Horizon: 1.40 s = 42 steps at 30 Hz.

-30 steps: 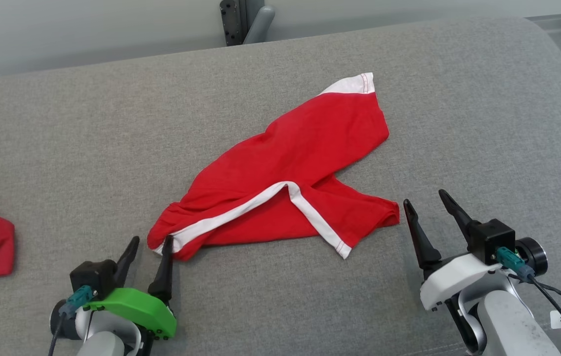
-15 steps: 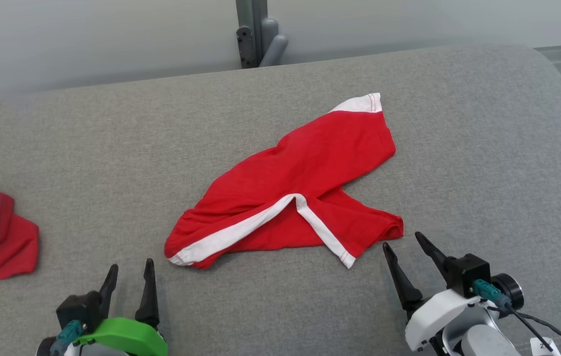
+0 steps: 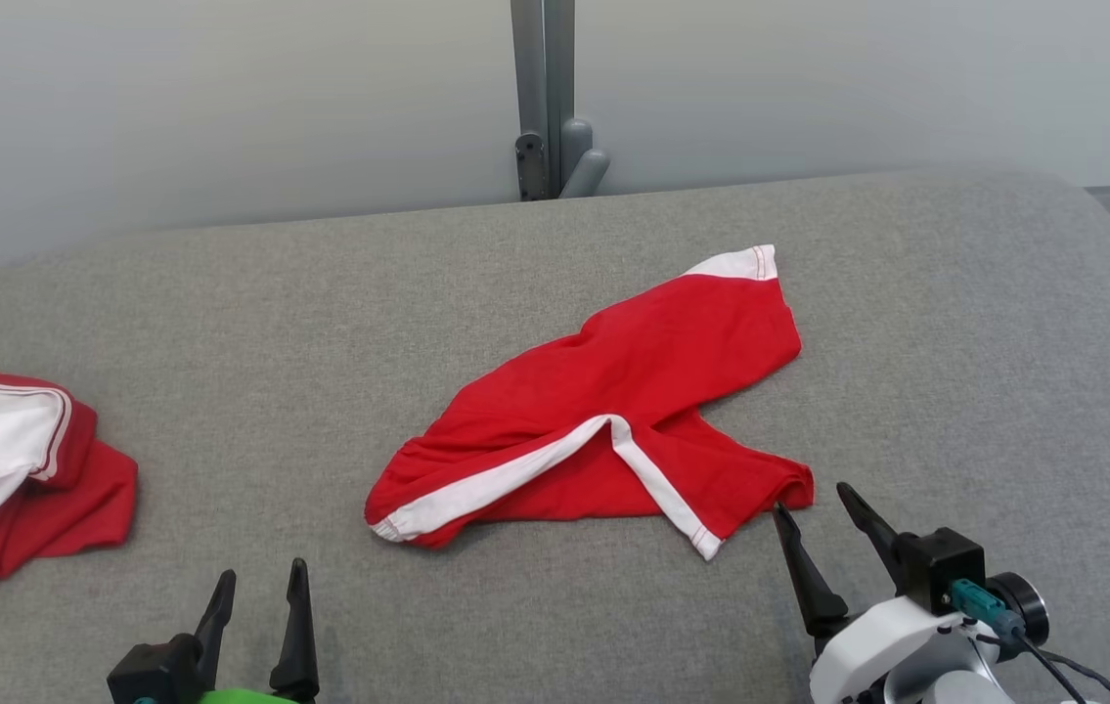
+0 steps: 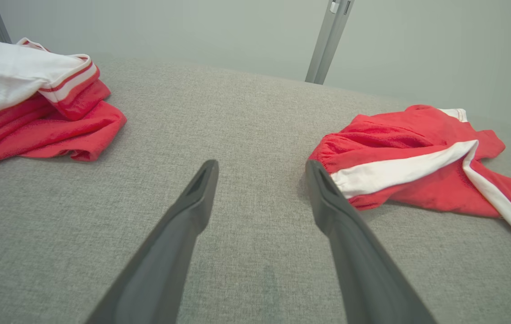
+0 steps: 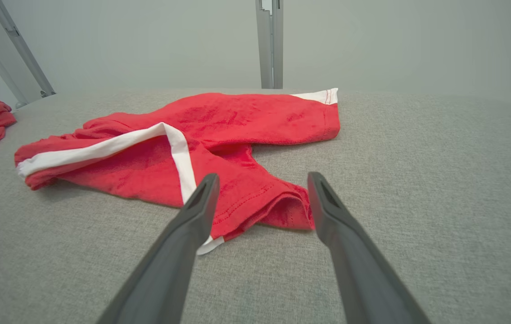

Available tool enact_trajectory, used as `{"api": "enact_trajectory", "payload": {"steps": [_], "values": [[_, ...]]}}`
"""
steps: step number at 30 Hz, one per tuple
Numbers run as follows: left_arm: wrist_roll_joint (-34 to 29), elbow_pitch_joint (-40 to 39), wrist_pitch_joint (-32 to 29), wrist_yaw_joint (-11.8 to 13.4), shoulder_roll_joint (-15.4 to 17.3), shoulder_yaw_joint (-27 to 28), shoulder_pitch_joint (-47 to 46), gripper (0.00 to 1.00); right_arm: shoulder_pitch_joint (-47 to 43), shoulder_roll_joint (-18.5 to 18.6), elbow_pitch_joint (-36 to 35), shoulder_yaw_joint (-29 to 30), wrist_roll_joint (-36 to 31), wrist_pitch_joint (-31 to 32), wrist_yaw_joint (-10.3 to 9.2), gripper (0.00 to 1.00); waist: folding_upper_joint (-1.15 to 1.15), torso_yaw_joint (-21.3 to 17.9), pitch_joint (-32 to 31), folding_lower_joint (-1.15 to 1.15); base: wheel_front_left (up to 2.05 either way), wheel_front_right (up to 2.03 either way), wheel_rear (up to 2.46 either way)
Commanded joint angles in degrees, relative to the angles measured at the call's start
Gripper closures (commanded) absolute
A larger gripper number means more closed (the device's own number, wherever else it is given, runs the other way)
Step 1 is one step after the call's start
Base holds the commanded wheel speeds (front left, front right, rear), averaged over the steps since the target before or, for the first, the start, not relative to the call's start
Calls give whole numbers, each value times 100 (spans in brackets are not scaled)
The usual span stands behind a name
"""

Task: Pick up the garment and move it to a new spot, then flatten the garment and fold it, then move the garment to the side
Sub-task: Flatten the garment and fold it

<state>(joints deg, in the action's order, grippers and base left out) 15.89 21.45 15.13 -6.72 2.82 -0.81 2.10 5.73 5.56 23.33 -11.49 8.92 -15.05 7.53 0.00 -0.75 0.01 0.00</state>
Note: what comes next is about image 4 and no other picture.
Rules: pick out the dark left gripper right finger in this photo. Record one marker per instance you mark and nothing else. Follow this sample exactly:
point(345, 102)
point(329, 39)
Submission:
point(363, 270)

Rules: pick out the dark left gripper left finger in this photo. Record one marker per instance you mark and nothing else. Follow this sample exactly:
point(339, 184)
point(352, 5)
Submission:
point(165, 252)

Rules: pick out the red shorts with white stripe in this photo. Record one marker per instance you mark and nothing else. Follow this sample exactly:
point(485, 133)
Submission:
point(395, 135)

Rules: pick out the red Bulls jersey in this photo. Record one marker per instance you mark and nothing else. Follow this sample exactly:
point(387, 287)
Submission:
point(34, 126)

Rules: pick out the grey fabric sofa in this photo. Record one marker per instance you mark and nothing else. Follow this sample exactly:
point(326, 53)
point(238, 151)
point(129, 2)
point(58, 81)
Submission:
point(255, 135)

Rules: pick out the grey metal partition post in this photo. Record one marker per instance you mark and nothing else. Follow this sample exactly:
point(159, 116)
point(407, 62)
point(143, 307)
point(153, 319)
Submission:
point(329, 45)

